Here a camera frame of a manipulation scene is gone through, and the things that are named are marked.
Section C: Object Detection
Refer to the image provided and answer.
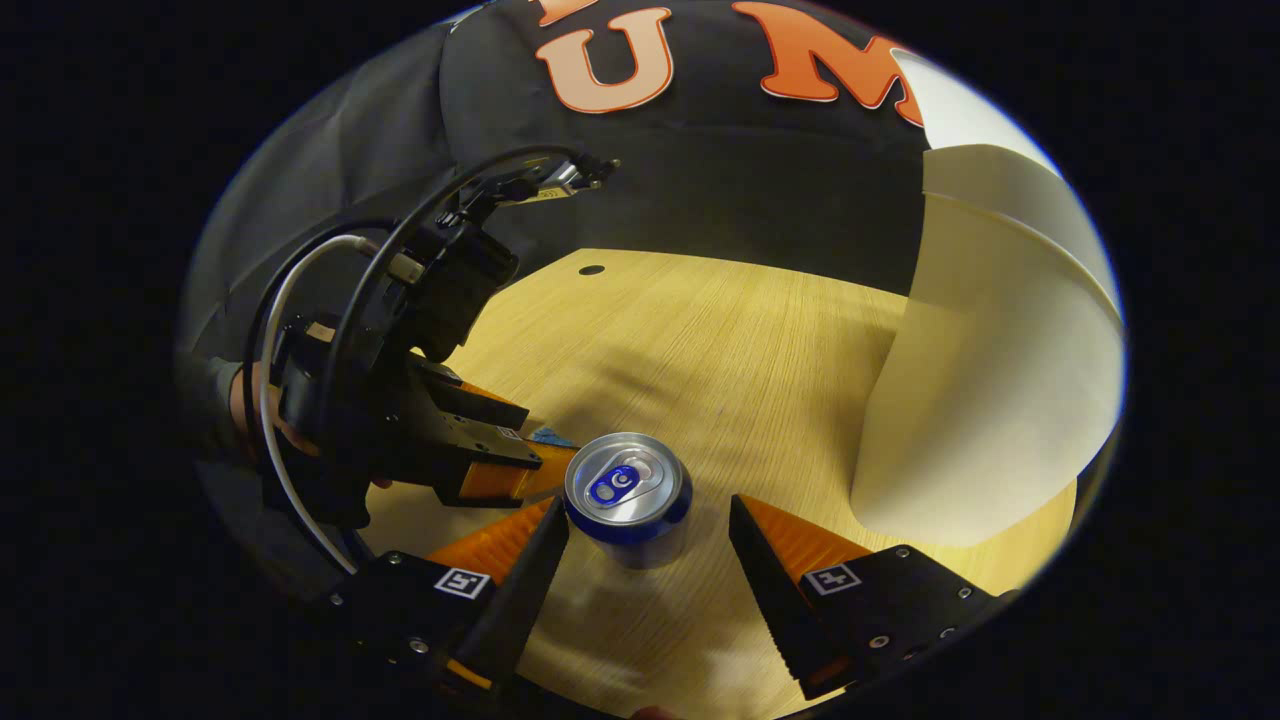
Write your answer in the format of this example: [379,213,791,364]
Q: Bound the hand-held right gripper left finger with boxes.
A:
[322,497,571,701]

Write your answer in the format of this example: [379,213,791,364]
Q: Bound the blue pop can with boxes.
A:
[563,432,694,571]

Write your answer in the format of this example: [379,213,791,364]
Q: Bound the white cable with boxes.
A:
[258,234,401,576]

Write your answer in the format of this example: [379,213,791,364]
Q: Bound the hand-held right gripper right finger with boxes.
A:
[728,493,1019,703]

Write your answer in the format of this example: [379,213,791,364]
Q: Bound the white desktop garbage bin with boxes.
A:
[850,48,1128,548]

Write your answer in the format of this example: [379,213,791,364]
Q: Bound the black cable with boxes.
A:
[320,143,586,431]

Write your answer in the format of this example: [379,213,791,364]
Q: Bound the black backdrop cloth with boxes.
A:
[180,0,936,471]

